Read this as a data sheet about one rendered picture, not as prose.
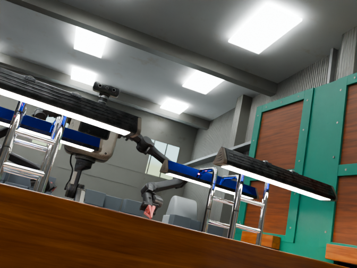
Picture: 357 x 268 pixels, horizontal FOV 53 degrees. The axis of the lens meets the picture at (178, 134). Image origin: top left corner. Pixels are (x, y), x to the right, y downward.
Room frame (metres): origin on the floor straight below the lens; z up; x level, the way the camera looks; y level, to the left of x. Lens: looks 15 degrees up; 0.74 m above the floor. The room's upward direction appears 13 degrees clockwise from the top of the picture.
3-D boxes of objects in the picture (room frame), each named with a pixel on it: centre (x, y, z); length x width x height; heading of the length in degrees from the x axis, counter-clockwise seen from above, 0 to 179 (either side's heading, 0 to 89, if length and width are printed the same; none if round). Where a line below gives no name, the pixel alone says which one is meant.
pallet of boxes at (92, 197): (7.42, 1.00, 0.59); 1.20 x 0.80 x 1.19; 105
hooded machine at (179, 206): (8.90, -0.53, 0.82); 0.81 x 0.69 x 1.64; 15
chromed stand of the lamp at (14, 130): (1.20, 0.47, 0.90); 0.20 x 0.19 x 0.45; 113
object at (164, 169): (2.02, -0.25, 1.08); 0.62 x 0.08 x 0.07; 113
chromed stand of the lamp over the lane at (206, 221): (1.94, -0.27, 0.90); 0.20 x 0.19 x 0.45; 113
